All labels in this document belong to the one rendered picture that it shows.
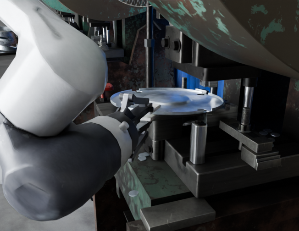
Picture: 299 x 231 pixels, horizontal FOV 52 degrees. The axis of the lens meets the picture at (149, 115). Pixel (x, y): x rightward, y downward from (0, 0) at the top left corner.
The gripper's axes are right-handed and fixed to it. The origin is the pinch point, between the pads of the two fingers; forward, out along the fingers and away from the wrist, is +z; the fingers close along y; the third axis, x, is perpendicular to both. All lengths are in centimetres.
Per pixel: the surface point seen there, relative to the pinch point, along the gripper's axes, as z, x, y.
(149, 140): 10.4, 3.3, -10.4
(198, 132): -1.5, -11.2, -2.9
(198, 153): -0.9, -11.4, -7.7
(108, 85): 33.4, 25.8, -1.2
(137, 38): 156, 62, 13
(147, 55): 96, 33, 5
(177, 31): 10.9, -2.8, 17.0
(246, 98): 17.9, -19.5, 1.3
